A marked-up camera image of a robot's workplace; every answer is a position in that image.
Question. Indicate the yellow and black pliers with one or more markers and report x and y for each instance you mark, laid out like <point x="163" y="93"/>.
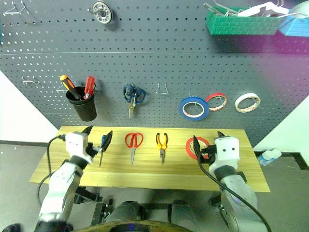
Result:
<point x="162" y="152"/>

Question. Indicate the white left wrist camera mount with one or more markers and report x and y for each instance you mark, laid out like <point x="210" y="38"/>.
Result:
<point x="76" y="145"/>

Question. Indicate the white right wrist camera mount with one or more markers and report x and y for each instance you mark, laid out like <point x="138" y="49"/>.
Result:
<point x="227" y="149"/>

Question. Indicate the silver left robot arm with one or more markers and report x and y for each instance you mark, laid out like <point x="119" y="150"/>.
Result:
<point x="60" y="183"/>

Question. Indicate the thin red tape roll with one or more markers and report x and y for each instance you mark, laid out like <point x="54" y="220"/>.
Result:
<point x="215" y="94"/>

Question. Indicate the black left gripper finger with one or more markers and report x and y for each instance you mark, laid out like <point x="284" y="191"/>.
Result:
<point x="87" y="130"/>
<point x="107" y="142"/>

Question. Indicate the orange and black screwdriver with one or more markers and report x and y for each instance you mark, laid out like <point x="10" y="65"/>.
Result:
<point x="66" y="83"/>

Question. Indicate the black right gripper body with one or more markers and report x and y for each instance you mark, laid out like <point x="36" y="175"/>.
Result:
<point x="208" y="152"/>

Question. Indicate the white plastic hangers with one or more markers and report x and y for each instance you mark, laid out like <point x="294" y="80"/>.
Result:
<point x="260" y="10"/>

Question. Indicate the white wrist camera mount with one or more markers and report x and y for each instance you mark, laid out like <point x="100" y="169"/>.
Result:
<point x="76" y="145"/>
<point x="227" y="149"/>

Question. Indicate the white tape roll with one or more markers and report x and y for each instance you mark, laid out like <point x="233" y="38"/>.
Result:
<point x="248" y="94"/>

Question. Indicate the grey round metal bowl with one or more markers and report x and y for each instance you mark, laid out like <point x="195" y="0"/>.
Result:
<point x="301" y="9"/>

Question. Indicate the white bottle with blue label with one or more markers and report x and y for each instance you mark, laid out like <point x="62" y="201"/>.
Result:
<point x="268" y="158"/>

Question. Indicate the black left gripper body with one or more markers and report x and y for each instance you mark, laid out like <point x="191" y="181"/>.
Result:
<point x="93" y="149"/>

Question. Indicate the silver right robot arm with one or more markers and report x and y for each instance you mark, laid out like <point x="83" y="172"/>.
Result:
<point x="239" y="193"/>

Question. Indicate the black plastic tool cup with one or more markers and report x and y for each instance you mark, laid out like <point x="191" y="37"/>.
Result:
<point x="84" y="108"/>

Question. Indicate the blue tape roll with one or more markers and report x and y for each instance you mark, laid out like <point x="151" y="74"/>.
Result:
<point x="193" y="117"/>

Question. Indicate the green brick pattern bin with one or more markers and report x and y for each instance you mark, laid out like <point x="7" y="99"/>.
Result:
<point x="241" y="25"/>

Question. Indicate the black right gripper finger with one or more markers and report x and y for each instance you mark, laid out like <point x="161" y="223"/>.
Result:
<point x="220" y="135"/>
<point x="197" y="148"/>

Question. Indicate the grey pegboard panel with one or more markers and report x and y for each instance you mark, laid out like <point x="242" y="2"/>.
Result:
<point x="169" y="48"/>

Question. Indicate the wide red tape roll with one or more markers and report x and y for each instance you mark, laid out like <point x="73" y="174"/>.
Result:
<point x="188" y="146"/>

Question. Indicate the dark grey rounded shape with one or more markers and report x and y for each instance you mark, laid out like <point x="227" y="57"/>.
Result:
<point x="183" y="212"/>
<point x="125" y="210"/>

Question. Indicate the blue brick pattern bin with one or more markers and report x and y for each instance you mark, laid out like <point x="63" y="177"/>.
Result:
<point x="298" y="27"/>

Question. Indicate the metal double peg hook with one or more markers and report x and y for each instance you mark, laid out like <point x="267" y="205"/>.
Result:
<point x="200" y="106"/>

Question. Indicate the grey metal hook bundle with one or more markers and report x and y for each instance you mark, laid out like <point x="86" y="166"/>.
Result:
<point x="210" y="8"/>

